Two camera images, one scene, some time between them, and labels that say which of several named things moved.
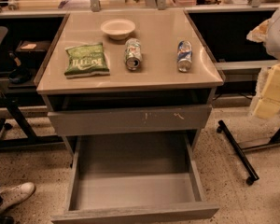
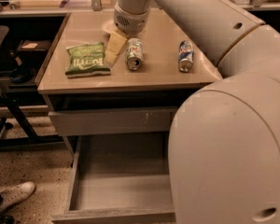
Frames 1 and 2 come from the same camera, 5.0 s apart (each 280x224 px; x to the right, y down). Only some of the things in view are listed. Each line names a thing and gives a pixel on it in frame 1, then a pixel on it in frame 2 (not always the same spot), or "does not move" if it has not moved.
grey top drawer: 122,120 does not move
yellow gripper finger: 268,109 → 111,51
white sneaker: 14,195 does not move
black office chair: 7,128 does not move
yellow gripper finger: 276,86 → 116,41
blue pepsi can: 185,56 does not move
